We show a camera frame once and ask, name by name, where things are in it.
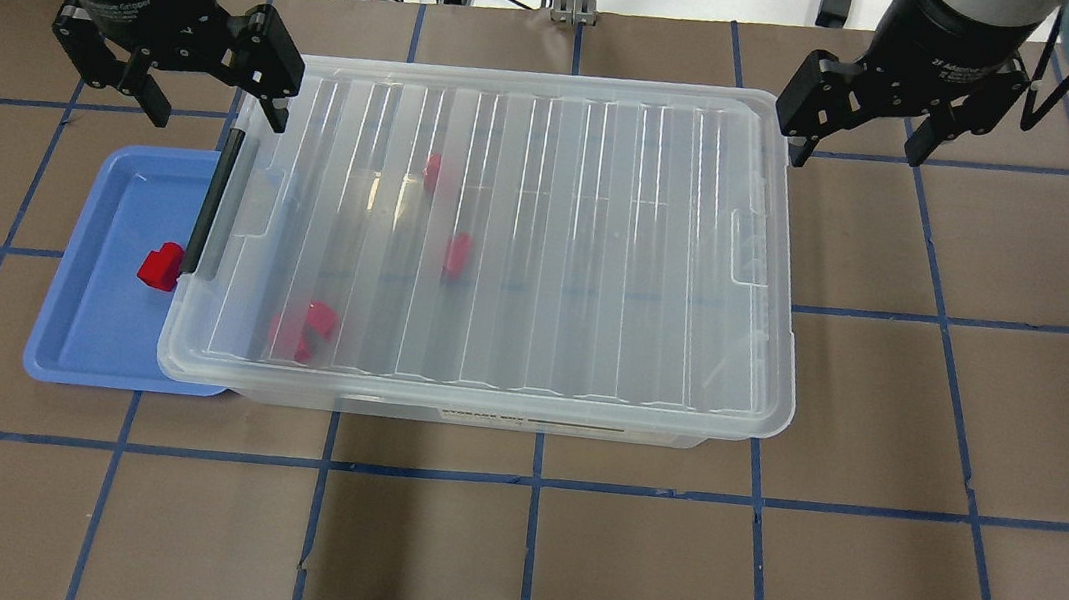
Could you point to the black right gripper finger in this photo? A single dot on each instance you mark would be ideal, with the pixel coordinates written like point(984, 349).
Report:
point(973, 109)
point(818, 101)

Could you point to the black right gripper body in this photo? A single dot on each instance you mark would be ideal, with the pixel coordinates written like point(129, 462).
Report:
point(948, 47)

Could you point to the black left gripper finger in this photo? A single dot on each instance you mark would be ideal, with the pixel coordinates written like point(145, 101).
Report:
point(261, 58)
point(136, 81)

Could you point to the clear plastic box lid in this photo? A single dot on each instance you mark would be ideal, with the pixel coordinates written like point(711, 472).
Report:
point(500, 246)

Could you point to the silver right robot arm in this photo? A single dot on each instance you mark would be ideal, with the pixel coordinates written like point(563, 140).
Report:
point(1045, 55)

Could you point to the clear plastic storage box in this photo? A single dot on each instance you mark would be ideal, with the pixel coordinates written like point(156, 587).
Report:
point(481, 419)

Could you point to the black device on desk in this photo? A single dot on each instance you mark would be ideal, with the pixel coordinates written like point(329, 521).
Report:
point(833, 13)

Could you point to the red block in tray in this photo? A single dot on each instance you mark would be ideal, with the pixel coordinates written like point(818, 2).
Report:
point(160, 270)

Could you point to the blue plastic tray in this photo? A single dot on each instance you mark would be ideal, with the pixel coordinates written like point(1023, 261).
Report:
point(100, 323)

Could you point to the black box latch handle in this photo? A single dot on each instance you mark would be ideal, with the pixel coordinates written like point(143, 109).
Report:
point(228, 156)

